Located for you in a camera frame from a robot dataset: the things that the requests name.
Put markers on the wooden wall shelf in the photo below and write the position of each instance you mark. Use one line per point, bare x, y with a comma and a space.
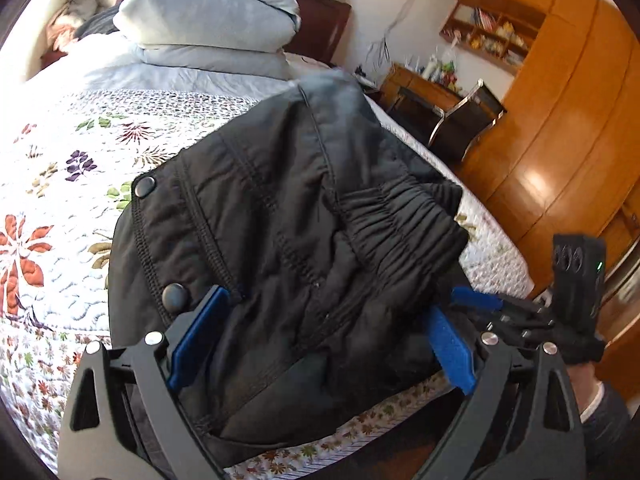
496, 37

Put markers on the floral quilted bedspread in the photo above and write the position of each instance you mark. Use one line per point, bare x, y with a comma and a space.
72, 140

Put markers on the pile of clothes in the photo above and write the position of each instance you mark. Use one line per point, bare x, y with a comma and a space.
73, 21

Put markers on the black metal chair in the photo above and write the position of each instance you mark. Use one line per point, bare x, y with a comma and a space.
459, 127

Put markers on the bottom grey pillow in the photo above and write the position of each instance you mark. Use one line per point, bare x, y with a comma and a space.
218, 60

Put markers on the dark wooden headboard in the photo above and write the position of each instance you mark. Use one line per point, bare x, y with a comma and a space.
322, 28

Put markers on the wooden wardrobe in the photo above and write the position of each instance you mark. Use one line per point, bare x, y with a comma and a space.
565, 156

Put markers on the grey pillow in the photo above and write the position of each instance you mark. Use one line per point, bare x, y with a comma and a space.
249, 25
218, 60

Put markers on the top grey pillow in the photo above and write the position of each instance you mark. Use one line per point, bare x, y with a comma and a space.
249, 25

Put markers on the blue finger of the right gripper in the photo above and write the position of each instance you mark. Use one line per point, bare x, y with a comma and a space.
467, 297

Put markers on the black padded pants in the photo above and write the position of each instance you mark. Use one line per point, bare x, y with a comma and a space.
333, 239

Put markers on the person right hand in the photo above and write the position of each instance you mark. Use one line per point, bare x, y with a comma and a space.
585, 384

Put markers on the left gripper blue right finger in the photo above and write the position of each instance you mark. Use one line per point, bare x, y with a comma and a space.
454, 355

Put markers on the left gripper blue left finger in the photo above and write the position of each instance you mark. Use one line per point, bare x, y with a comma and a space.
194, 336

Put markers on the wooden desk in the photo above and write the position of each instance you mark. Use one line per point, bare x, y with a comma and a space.
408, 95

